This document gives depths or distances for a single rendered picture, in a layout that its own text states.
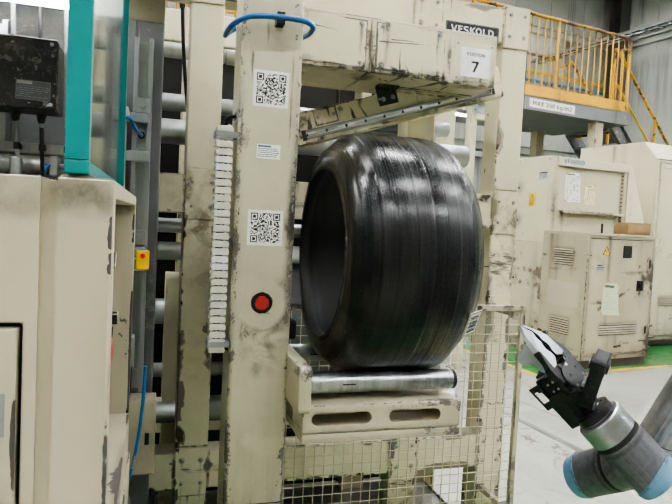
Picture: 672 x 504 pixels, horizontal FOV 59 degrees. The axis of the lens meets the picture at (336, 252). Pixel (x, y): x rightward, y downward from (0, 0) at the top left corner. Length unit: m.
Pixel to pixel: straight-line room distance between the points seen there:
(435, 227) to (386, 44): 0.65
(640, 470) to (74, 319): 1.01
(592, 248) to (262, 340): 4.80
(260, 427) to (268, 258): 0.37
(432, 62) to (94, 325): 1.35
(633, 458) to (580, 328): 4.68
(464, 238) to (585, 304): 4.70
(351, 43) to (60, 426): 1.30
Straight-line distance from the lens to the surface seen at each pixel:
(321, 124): 1.73
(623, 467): 1.27
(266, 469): 1.39
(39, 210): 0.54
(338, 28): 1.65
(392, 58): 1.69
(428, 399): 1.36
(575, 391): 1.21
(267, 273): 1.28
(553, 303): 6.12
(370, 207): 1.17
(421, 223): 1.18
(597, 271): 5.94
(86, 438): 0.56
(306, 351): 1.55
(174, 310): 2.03
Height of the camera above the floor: 1.24
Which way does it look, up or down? 3 degrees down
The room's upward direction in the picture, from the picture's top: 3 degrees clockwise
